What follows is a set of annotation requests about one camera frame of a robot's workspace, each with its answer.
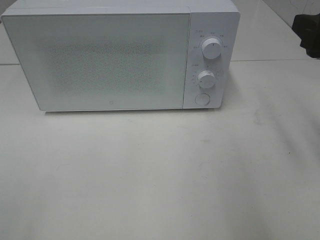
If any round white door button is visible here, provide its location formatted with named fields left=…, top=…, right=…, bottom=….
left=195, top=93, right=210, bottom=106

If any white microwave knob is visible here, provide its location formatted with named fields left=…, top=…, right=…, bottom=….
left=201, top=36, right=222, bottom=60
left=197, top=70, right=217, bottom=89

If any white microwave door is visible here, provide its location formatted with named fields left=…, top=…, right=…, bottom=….
left=3, top=14, right=190, bottom=112

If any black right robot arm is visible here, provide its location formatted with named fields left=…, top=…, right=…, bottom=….
left=291, top=14, right=320, bottom=59

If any white microwave oven body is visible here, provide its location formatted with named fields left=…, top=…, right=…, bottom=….
left=1, top=0, right=241, bottom=111

